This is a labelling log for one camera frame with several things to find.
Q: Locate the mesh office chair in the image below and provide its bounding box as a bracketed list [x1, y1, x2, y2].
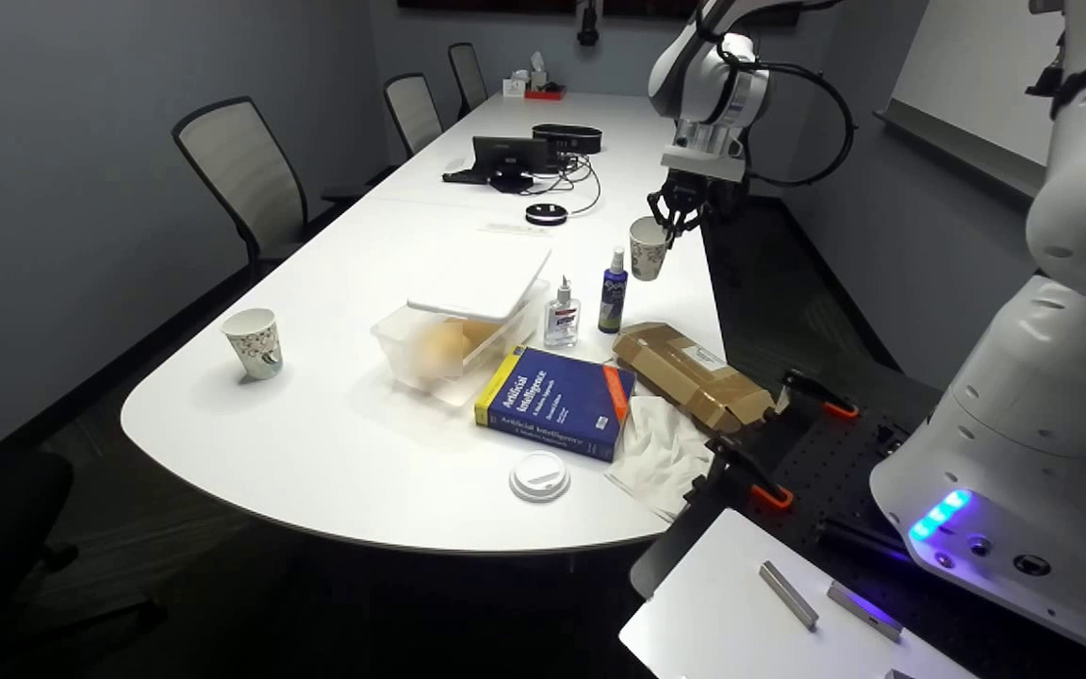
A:
[175, 96, 308, 268]
[386, 71, 444, 151]

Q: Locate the white paper sheet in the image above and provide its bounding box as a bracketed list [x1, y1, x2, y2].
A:
[617, 508, 970, 679]

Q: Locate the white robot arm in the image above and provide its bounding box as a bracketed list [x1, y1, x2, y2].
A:
[647, 0, 1086, 645]

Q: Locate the black conference phone device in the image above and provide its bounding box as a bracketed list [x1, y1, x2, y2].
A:
[449, 136, 562, 194]

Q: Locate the round black speakerphone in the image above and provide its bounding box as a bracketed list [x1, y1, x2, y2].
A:
[523, 205, 568, 227]

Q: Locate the black power adapter box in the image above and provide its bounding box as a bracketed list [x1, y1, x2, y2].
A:
[530, 125, 602, 154]

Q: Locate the black cable bundle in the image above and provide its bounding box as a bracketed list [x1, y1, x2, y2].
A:
[523, 154, 606, 219]

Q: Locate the blue textbook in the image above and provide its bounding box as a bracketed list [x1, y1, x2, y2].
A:
[476, 347, 633, 463]

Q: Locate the blue spray bottle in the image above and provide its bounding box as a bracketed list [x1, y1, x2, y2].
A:
[598, 249, 631, 331]

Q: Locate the paper cup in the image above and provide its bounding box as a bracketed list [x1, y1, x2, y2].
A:
[631, 214, 667, 285]

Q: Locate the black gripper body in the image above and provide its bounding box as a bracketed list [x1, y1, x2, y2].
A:
[657, 171, 715, 235]

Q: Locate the clear sanitizer bottle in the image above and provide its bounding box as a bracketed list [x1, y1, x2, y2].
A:
[542, 285, 582, 352]

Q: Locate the white cloth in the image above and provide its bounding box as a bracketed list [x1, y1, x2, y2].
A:
[606, 396, 713, 521]

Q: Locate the paper cup far corner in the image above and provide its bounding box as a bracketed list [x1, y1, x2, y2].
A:
[224, 308, 281, 380]

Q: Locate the left mesh office chair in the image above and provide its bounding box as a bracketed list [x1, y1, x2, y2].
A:
[386, 71, 444, 151]

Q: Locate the black orange clamp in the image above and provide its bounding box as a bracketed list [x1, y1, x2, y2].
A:
[780, 371, 862, 423]
[709, 437, 797, 517]

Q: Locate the white cup lid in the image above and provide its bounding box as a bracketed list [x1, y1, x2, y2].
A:
[510, 456, 573, 501]

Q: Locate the right mesh office chair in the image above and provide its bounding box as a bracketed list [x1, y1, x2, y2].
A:
[175, 96, 308, 268]

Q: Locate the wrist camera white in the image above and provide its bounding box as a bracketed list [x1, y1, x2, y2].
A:
[660, 120, 748, 180]

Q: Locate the clear plastic food container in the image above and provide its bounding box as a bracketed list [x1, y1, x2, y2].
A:
[374, 244, 550, 393]

